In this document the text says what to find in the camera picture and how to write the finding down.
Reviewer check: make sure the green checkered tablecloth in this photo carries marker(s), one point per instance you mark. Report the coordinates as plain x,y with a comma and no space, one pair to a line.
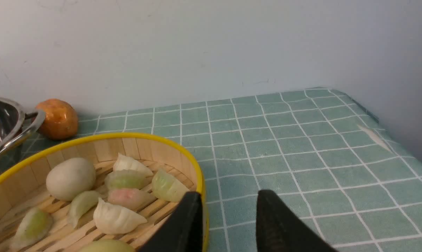
330,162

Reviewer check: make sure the brown potato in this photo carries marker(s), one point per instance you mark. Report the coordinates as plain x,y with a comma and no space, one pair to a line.
61,119

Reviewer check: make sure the green round bun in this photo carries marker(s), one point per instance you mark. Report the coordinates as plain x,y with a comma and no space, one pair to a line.
107,245

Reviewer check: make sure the pink dumpling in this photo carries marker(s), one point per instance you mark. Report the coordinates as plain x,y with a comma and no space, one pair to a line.
130,198

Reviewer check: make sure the stainless steel pot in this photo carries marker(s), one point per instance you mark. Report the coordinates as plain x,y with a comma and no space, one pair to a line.
16,125

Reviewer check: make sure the white round bun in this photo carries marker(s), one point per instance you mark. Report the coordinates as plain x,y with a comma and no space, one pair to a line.
70,178

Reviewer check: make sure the green dumpling left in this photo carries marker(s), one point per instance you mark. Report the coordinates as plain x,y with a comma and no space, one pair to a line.
34,226

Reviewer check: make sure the white dumpling front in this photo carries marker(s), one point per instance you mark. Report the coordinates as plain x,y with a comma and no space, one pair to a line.
115,219

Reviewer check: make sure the bamboo steamer basket yellow rim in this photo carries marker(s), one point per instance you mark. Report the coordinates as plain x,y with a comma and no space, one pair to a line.
108,192

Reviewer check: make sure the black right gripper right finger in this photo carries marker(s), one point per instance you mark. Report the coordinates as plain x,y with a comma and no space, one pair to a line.
278,229

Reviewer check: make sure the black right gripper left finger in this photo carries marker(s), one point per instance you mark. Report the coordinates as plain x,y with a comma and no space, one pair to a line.
182,231

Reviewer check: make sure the light green dumpling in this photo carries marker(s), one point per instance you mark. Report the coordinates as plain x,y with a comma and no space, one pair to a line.
80,205

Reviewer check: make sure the white dumpling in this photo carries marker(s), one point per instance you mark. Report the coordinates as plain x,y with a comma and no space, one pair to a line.
128,163
115,219

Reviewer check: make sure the pale green dumpling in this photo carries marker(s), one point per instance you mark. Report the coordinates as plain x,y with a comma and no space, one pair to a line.
166,187

